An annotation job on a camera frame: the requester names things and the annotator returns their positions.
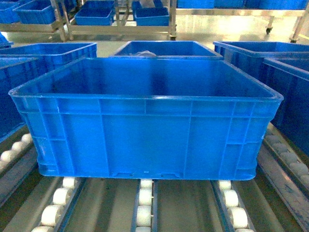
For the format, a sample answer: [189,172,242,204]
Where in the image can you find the background steel rack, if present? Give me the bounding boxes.
[176,5,309,43]
[0,0,177,42]

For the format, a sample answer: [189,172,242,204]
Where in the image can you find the right white roller track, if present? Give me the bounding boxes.
[210,180,256,232]

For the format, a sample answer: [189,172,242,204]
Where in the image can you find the blue crate left front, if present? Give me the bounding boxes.
[0,57,43,143]

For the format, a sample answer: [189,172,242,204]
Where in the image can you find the blue crate right front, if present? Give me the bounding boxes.
[263,58,309,155]

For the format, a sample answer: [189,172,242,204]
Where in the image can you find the blue crate left rear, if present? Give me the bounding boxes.
[0,43,97,65]

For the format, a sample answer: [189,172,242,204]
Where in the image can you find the left white roller track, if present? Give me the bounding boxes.
[5,177,85,232]

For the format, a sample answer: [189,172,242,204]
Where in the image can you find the background steel rack left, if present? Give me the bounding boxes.
[0,0,177,42]

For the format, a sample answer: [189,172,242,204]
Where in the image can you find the background steel rack right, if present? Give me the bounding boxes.
[176,5,309,43]

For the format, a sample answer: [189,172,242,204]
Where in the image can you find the white roller track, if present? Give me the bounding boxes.
[5,177,85,232]
[130,179,158,232]
[210,180,256,232]

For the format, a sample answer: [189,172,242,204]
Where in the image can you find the far right roller track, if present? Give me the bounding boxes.
[258,125,309,217]

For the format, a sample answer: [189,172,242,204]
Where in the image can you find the blue bins on right rack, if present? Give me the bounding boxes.
[177,0,309,10]

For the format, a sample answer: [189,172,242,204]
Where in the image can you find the far left roller track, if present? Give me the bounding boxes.
[0,125,37,205]

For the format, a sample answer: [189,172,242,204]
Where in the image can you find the middle white roller track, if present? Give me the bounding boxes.
[130,179,158,232]

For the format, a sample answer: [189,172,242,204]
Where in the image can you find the small blue bin centre left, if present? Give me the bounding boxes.
[74,0,115,26]

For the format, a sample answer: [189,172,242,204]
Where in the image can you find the blue crate behind centre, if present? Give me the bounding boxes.
[110,41,224,60]

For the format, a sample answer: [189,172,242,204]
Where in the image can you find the large blue plastic crate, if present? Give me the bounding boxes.
[9,58,283,180]

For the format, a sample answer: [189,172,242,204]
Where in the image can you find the small blue bin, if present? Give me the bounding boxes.
[74,0,115,26]
[0,0,56,25]
[131,0,169,26]

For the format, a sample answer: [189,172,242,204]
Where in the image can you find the small blue bin far left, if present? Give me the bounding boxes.
[0,0,56,25]

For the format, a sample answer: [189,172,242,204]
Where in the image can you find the blue crate right rear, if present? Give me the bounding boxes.
[213,41,309,77]

